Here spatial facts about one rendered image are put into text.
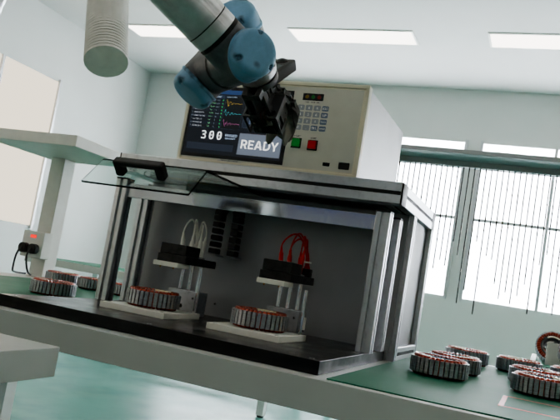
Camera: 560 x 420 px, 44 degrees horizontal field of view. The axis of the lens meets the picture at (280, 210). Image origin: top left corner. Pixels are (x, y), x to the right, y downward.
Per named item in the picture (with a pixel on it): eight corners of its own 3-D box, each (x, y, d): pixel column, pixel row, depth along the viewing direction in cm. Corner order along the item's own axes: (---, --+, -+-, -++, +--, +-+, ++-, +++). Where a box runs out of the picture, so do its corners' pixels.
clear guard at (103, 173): (187, 195, 126) (193, 163, 127) (80, 182, 135) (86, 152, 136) (256, 220, 156) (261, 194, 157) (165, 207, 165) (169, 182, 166)
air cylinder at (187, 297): (193, 317, 153) (197, 292, 153) (164, 311, 155) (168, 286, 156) (203, 317, 157) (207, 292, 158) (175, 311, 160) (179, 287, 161)
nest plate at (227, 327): (278, 343, 124) (280, 336, 124) (205, 327, 130) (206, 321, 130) (305, 341, 138) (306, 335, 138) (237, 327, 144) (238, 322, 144)
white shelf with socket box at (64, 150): (47, 287, 202) (77, 135, 207) (-48, 267, 216) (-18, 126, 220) (115, 292, 235) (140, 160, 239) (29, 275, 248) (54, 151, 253)
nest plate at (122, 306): (162, 319, 133) (164, 312, 133) (98, 306, 139) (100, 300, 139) (198, 319, 147) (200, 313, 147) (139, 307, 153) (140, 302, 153)
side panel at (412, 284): (392, 362, 150) (415, 216, 153) (379, 359, 151) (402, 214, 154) (415, 356, 176) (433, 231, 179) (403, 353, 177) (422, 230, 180)
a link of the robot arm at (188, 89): (187, 71, 108) (230, 25, 112) (162, 82, 118) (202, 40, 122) (222, 107, 111) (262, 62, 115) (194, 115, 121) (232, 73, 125)
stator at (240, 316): (273, 334, 127) (277, 314, 127) (219, 323, 131) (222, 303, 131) (294, 333, 137) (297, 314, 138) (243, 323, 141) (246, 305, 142)
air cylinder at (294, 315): (295, 337, 144) (299, 311, 144) (262, 331, 146) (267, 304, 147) (302, 337, 148) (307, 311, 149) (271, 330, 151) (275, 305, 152)
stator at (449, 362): (452, 375, 141) (454, 357, 141) (477, 385, 130) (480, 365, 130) (400, 367, 139) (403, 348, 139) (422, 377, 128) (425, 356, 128)
